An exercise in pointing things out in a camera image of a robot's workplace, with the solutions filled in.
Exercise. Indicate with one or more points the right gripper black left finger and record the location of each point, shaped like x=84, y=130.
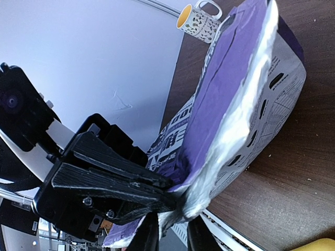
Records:
x=147, y=235

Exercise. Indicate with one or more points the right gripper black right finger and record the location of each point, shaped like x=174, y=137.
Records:
x=199, y=237

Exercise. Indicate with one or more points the front aluminium rail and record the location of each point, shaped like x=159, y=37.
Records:
x=229, y=237

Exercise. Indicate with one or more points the left aluminium corner post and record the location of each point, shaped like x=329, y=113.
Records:
x=167, y=8

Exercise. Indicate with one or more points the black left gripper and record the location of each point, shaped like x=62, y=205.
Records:
x=100, y=176

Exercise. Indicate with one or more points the yellow plastic scoop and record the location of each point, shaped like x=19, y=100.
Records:
x=324, y=244

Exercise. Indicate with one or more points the white patterned mug yellow inside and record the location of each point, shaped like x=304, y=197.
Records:
x=196, y=22

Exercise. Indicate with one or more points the purple pet food bag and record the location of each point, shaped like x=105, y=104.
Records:
x=252, y=77

